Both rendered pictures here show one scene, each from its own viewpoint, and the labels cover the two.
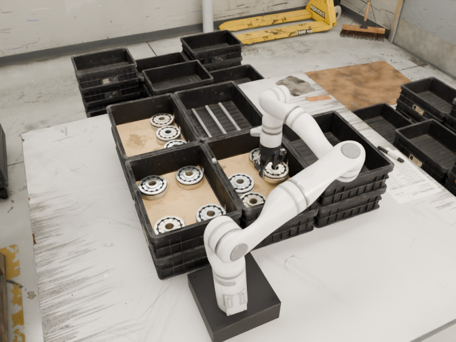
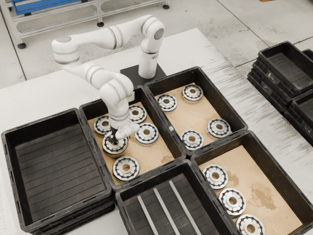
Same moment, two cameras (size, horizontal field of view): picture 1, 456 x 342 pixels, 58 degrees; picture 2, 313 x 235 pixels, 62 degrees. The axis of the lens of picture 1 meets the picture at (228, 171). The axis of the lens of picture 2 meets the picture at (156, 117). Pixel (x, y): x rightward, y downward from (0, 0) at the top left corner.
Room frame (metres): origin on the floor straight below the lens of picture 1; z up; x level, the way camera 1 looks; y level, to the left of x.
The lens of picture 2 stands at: (1.70, -0.11, 1.81)
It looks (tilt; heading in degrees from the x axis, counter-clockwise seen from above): 55 degrees down; 170
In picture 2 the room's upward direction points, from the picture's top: 6 degrees clockwise
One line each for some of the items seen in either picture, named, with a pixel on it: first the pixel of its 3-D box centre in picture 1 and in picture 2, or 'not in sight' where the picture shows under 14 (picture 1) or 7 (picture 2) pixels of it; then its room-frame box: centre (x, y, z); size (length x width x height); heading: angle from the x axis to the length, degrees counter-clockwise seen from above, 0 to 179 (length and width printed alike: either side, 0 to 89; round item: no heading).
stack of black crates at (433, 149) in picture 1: (429, 165); not in sight; (1.86, -1.19, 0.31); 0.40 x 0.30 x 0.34; 24
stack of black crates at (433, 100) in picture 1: (430, 115); not in sight; (2.39, -1.39, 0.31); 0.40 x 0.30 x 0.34; 24
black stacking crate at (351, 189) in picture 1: (328, 157); (57, 167); (1.26, -0.39, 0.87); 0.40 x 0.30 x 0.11; 22
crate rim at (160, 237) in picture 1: (180, 186); (193, 107); (1.03, 0.16, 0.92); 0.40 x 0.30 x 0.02; 22
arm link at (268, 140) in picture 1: (268, 131); (121, 119); (1.18, -0.14, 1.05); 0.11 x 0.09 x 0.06; 27
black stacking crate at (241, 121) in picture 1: (219, 119); (178, 230); (1.52, 0.04, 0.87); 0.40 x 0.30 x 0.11; 22
